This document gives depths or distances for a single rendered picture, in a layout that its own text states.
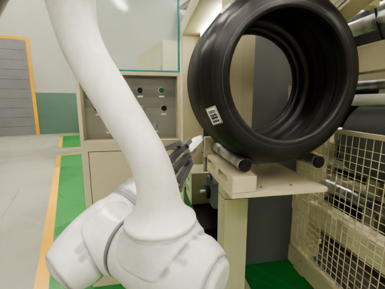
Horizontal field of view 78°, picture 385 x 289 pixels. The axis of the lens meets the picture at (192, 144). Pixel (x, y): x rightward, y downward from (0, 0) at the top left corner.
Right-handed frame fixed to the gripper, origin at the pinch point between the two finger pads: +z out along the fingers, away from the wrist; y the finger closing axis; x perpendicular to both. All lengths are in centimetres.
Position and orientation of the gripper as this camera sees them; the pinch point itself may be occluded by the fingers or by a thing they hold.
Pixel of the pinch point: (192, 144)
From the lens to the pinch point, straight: 65.9
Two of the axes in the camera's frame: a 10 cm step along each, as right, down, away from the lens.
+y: 4.9, 8.4, 2.4
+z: 5.1, -5.0, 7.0
